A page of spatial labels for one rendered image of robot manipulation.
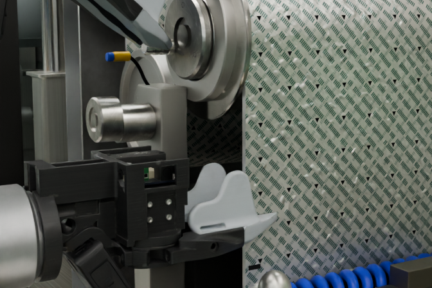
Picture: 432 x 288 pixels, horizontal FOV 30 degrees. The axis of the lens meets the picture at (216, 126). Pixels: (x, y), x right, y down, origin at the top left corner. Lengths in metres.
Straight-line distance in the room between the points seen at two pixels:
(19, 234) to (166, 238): 0.11
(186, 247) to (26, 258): 0.12
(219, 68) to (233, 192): 0.10
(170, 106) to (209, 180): 0.08
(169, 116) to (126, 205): 0.15
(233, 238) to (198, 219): 0.03
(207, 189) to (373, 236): 0.18
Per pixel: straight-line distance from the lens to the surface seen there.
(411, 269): 0.73
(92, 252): 0.60
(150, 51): 0.70
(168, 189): 0.60
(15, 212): 0.57
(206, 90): 0.69
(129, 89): 0.86
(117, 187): 0.60
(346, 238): 0.75
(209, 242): 0.62
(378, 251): 0.78
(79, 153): 1.05
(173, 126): 0.72
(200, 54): 0.68
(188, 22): 0.69
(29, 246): 0.57
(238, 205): 0.65
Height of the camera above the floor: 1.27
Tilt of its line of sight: 8 degrees down
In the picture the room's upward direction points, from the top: straight up
